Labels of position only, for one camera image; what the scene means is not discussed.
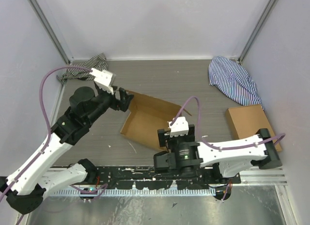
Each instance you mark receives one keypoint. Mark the aluminium front rail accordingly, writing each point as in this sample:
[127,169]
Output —
[254,176]

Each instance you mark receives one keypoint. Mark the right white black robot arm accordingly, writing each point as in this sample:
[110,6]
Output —
[228,158]

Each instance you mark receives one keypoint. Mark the aluminium corner post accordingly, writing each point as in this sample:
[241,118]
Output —
[257,29]
[47,26]

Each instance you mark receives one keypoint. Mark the left aluminium corner post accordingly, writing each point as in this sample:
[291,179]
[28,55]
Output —
[47,26]

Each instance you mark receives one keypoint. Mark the black white striped cloth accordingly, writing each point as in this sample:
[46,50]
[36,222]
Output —
[98,62]

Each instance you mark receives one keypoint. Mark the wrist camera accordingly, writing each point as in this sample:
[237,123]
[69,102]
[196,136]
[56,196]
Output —
[179,128]
[104,79]

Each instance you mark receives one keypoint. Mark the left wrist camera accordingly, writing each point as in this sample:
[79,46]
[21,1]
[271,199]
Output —
[104,79]

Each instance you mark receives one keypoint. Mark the white slotted cable duct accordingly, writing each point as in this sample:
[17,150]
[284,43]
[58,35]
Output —
[173,191]

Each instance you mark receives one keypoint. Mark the folded brown cardboard box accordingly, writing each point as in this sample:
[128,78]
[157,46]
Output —
[245,121]

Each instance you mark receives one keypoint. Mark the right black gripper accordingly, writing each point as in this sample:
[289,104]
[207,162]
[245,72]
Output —
[164,134]

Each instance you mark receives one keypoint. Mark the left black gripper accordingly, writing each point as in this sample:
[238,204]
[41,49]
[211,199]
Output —
[119,104]

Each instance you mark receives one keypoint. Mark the brown cardboard box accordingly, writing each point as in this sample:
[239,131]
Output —
[245,121]
[147,115]

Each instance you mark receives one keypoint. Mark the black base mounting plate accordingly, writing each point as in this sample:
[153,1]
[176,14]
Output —
[125,177]

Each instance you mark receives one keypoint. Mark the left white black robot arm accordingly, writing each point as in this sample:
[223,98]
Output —
[26,189]

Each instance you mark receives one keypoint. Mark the right aluminium corner post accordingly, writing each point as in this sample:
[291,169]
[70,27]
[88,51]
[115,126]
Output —
[257,29]

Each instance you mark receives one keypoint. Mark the blue white striped cloth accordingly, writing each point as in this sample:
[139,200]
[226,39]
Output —
[233,81]

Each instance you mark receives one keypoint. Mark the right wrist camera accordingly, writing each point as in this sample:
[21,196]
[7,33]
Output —
[179,128]

